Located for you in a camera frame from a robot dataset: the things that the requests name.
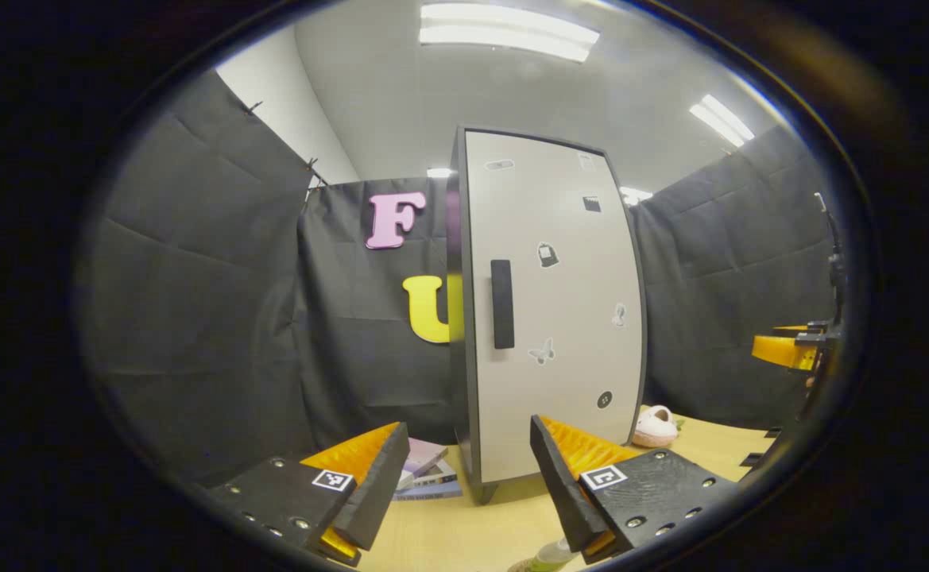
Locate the white book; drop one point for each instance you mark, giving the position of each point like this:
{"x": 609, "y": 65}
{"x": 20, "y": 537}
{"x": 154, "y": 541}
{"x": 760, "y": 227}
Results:
{"x": 442, "y": 474}

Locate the pink plush slipper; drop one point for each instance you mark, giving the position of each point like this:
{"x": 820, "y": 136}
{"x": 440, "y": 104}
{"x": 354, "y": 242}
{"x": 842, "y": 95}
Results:
{"x": 655, "y": 427}

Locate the beige cabinet door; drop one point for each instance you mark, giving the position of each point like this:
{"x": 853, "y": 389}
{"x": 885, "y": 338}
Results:
{"x": 575, "y": 381}

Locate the pink cover book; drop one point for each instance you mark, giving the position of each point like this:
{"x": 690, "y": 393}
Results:
{"x": 424, "y": 454}

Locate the ceiling light strip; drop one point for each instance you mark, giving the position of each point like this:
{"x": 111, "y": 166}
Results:
{"x": 722, "y": 119}

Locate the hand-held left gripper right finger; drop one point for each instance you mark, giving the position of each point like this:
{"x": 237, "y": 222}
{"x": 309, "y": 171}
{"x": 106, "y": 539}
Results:
{"x": 559, "y": 492}

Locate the blue book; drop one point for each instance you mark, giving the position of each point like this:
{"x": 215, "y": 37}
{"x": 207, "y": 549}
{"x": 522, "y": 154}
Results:
{"x": 432, "y": 492}

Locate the large ceiling light panel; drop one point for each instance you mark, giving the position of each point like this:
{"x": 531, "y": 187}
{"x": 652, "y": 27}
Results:
{"x": 512, "y": 32}

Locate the green label plastic bottle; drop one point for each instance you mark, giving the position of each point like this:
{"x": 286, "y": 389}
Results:
{"x": 555, "y": 554}

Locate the small ceiling light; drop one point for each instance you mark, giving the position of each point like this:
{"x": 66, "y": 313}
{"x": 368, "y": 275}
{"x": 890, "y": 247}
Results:
{"x": 636, "y": 195}
{"x": 439, "y": 171}

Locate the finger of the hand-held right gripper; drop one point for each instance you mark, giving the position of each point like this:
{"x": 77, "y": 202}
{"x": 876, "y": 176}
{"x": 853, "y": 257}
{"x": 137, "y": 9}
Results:
{"x": 782, "y": 352}
{"x": 790, "y": 327}

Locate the dark grey cabinet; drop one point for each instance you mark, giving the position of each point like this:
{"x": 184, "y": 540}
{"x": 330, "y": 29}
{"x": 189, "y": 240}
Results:
{"x": 458, "y": 413}

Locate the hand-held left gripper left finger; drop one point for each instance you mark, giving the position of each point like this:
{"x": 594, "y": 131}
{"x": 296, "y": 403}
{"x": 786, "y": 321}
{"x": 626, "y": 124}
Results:
{"x": 377, "y": 492}

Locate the black backdrop cloth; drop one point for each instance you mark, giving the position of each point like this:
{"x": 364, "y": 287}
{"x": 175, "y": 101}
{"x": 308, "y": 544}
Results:
{"x": 210, "y": 278}

